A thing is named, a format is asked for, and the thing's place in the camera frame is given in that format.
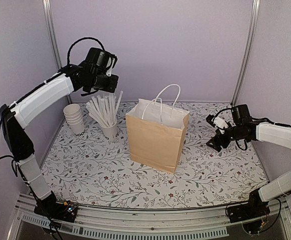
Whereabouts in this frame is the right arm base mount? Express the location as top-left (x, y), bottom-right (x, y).
top-left (225, 189), bottom-right (270, 235)

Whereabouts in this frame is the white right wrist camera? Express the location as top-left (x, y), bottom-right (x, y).
top-left (206, 114), bottom-right (230, 134)

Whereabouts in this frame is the floral tablecloth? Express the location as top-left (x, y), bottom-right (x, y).
top-left (41, 102), bottom-right (268, 209)

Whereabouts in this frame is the left aluminium frame post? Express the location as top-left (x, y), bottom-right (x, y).
top-left (41, 0), bottom-right (73, 105)

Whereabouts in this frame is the stack of white paper cups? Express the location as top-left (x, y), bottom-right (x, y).
top-left (63, 103), bottom-right (85, 137)

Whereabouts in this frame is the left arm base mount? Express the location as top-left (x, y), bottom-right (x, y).
top-left (32, 193), bottom-right (78, 235)

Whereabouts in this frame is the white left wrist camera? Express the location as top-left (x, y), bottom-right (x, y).
top-left (105, 55), bottom-right (118, 77)

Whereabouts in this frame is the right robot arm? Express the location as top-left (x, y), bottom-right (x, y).
top-left (206, 104), bottom-right (291, 218)

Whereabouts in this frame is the bundle of wrapped white straws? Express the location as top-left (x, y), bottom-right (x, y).
top-left (85, 93), bottom-right (120, 128)

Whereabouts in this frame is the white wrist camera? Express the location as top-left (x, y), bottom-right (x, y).
top-left (105, 55), bottom-right (118, 77)
top-left (206, 114), bottom-right (230, 134)

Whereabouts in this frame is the brown paper bag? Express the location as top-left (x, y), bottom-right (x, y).
top-left (125, 83), bottom-right (190, 174)

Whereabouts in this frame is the aluminium front rail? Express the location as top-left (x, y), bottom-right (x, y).
top-left (7, 193), bottom-right (291, 240)

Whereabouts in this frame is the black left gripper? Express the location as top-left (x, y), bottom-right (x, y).
top-left (86, 71), bottom-right (120, 93)

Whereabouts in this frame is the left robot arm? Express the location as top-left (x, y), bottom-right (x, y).
top-left (0, 45), bottom-right (119, 217)

